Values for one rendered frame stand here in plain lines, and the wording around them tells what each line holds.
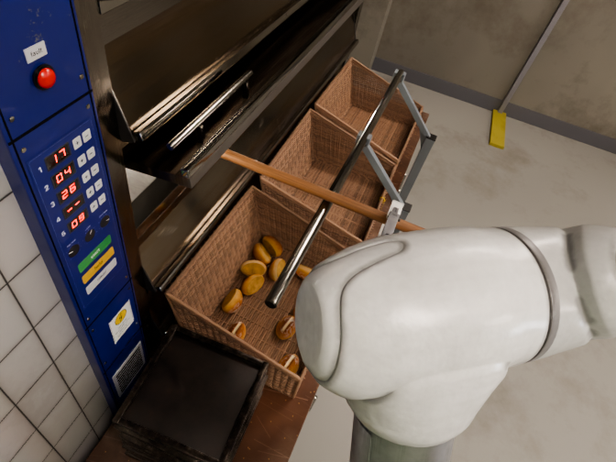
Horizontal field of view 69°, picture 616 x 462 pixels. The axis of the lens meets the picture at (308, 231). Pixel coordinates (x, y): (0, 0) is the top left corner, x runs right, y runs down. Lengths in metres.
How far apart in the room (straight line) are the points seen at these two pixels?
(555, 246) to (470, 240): 0.08
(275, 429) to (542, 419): 1.52
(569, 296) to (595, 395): 2.48
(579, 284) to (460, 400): 0.14
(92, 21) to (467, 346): 0.67
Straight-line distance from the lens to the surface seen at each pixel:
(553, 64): 4.36
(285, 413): 1.53
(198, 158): 0.90
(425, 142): 2.02
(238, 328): 1.56
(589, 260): 0.43
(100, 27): 0.81
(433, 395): 0.39
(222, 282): 1.66
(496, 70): 4.35
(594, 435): 2.78
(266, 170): 1.23
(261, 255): 1.73
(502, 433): 2.49
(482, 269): 0.38
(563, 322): 0.44
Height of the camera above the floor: 2.03
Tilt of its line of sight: 48 degrees down
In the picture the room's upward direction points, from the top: 16 degrees clockwise
